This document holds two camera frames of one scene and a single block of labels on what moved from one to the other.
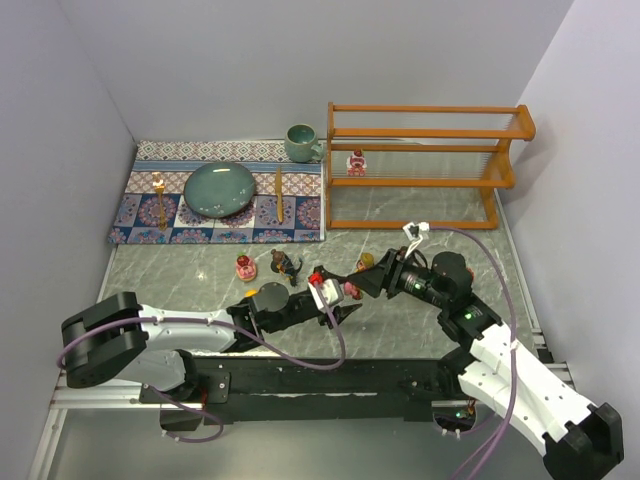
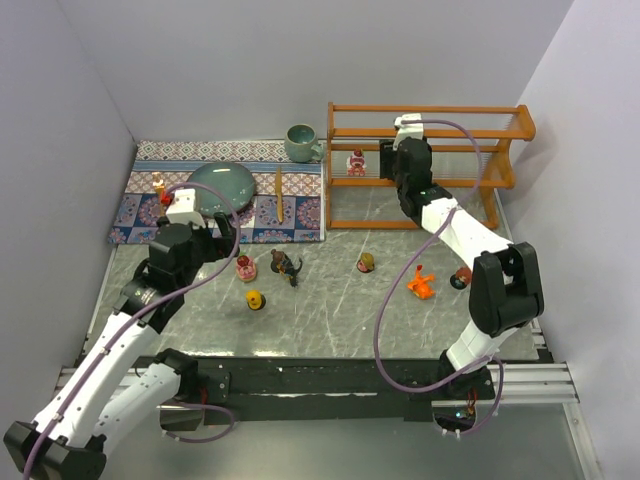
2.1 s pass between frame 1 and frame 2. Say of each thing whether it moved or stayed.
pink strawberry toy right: stayed
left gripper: moved
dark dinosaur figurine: stayed
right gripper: moved
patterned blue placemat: stayed
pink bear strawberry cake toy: stayed
